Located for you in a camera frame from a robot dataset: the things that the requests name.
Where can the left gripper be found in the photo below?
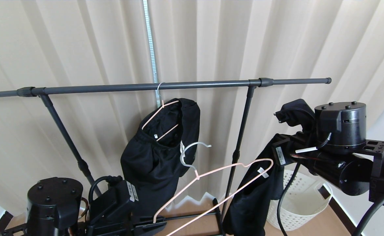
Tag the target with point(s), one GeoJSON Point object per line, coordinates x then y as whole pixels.
{"type": "Point", "coordinates": [110, 229]}

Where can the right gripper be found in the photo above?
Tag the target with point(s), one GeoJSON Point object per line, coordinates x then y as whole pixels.
{"type": "Point", "coordinates": [342, 173]}

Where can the pink clothes hanger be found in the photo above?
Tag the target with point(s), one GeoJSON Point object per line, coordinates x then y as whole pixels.
{"type": "Point", "coordinates": [196, 175]}
{"type": "Point", "coordinates": [161, 104]}

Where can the black garment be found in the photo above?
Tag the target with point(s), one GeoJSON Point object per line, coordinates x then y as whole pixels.
{"type": "Point", "coordinates": [247, 206]}

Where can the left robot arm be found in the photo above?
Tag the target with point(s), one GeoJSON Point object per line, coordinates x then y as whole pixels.
{"type": "Point", "coordinates": [54, 203]}

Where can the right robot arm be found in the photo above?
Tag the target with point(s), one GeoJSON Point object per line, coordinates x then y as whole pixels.
{"type": "Point", "coordinates": [342, 124]}

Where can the white laundry basket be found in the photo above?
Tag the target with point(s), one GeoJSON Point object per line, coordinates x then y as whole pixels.
{"type": "Point", "coordinates": [303, 203]}

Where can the black clothes rack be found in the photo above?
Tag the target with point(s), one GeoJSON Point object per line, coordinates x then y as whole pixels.
{"type": "Point", "coordinates": [113, 88]}

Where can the beige curtain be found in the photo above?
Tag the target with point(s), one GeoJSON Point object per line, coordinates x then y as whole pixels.
{"type": "Point", "coordinates": [80, 39]}

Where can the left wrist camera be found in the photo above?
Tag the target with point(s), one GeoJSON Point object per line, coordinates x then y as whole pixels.
{"type": "Point", "coordinates": [113, 201]}

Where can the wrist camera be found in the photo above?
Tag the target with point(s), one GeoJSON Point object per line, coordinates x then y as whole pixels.
{"type": "Point", "coordinates": [293, 113]}
{"type": "Point", "coordinates": [113, 201]}

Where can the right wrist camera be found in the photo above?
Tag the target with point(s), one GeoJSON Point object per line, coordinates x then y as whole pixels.
{"type": "Point", "coordinates": [293, 113]}

